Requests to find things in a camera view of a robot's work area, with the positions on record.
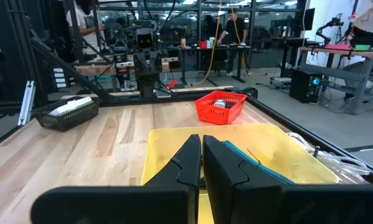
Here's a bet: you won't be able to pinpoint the red plastic basket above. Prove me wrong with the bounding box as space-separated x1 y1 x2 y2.
195 90 248 126

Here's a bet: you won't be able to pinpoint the teal braided cable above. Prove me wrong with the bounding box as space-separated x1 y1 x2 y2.
221 139 297 185

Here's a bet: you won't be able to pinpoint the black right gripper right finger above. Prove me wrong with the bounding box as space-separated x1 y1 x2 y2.
202 134 373 224

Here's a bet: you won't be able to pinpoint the black computer tower blue lights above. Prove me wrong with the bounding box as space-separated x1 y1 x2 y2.
288 68 323 104

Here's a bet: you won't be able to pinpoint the white metal bar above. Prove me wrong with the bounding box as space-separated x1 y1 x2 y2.
17 80 37 127

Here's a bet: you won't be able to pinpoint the white printed card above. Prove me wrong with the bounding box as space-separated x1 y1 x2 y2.
48 96 94 116

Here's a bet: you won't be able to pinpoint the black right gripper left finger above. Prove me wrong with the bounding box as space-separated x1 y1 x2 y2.
30 133 203 224

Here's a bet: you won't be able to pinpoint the black mesh basket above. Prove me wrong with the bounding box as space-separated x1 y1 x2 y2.
30 96 100 133

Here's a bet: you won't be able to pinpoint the person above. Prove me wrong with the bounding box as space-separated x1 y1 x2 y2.
66 0 106 62
216 9 247 75
346 0 373 47

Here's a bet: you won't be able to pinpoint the yellow hanging cable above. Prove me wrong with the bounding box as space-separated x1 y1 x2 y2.
192 0 224 86

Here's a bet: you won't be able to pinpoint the wooden desk with grey frame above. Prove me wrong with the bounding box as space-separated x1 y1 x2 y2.
299 46 373 115

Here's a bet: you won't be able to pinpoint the black background table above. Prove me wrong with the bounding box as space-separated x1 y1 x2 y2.
180 43 252 85

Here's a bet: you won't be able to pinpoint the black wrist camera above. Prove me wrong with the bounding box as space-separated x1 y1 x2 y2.
135 27 159 50

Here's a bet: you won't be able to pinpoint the pink tray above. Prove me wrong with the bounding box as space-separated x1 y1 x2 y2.
325 43 351 50

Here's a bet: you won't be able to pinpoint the clear plastic cable bundle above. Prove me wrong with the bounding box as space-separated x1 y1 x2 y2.
286 132 371 185

